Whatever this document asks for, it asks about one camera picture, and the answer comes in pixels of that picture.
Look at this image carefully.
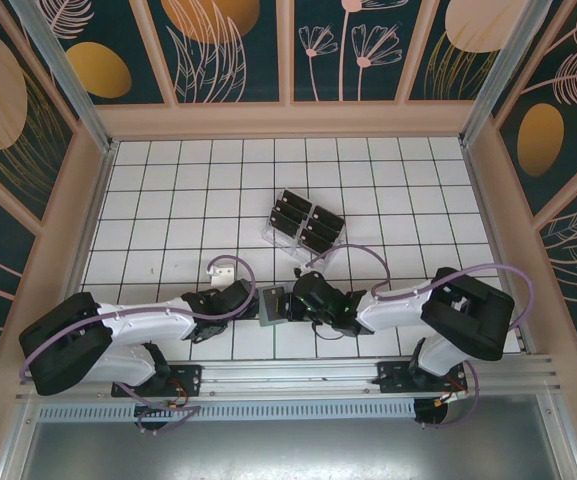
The black VIP card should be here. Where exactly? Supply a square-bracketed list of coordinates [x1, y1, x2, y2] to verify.
[305, 214, 343, 237]
[272, 199, 308, 222]
[266, 211, 302, 237]
[311, 203, 345, 225]
[278, 188, 313, 209]
[299, 227, 338, 253]

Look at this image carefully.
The clear tray of black parts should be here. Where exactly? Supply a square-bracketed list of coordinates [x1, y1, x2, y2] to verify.
[260, 187, 348, 262]

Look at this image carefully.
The grey metal sheet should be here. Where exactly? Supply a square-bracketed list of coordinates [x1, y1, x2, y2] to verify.
[0, 394, 577, 480]

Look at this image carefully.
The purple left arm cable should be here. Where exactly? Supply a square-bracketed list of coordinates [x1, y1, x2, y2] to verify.
[20, 254, 257, 436]

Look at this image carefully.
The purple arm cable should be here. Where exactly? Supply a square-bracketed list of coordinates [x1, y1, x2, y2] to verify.
[20, 254, 257, 436]
[305, 243, 537, 431]

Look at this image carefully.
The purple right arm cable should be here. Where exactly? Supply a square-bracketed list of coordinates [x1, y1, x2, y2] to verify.
[305, 243, 537, 431]

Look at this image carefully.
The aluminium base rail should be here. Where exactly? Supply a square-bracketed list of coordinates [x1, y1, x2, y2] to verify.
[15, 352, 562, 401]

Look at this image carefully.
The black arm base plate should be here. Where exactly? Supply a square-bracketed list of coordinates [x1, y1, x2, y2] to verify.
[111, 363, 204, 400]
[376, 359, 469, 396]

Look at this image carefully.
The slotted grey cable tray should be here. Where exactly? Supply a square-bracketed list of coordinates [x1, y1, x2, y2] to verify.
[37, 398, 418, 422]

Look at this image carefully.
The thin aluminium side rail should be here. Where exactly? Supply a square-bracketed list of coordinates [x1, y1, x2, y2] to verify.
[55, 141, 120, 341]
[459, 142, 529, 351]

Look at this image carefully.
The aluminium corner post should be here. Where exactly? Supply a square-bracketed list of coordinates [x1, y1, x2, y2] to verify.
[459, 0, 567, 149]
[7, 0, 120, 157]

